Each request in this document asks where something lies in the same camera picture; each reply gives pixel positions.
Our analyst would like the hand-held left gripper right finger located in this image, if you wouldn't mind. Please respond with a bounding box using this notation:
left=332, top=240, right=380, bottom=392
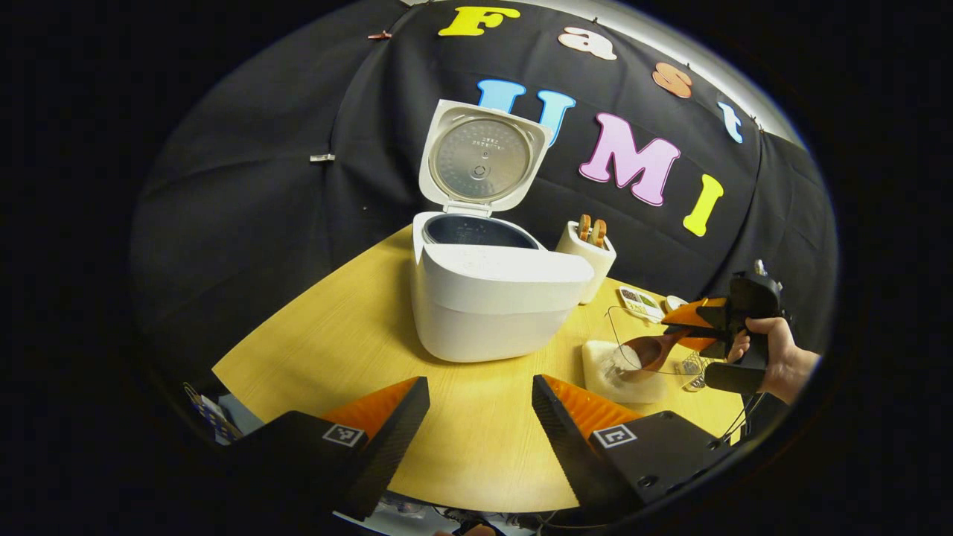
left=532, top=374, right=738, bottom=523

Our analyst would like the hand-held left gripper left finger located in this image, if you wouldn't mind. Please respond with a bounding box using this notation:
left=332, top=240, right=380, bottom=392
left=223, top=376, right=431, bottom=522

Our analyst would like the brown wooden spoon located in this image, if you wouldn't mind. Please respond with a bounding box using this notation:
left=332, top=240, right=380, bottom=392
left=620, top=328, right=693, bottom=377

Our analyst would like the white rice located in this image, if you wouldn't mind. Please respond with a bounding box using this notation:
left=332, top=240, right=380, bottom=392
left=581, top=340, right=667, bottom=404

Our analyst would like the white rice cooker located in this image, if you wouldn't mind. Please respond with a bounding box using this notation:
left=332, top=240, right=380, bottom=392
left=411, top=99, right=595, bottom=363

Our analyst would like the white divided grain dish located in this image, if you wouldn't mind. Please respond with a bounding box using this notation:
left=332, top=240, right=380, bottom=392
left=619, top=286, right=663, bottom=322

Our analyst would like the white toaster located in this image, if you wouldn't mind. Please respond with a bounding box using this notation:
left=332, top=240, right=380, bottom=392
left=555, top=216, right=617, bottom=304

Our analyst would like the black backdrop cloth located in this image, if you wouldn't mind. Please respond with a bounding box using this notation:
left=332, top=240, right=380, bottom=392
left=130, top=0, right=838, bottom=388

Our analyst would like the black cable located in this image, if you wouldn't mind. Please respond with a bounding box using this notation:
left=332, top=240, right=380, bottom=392
left=722, top=391, right=768, bottom=441

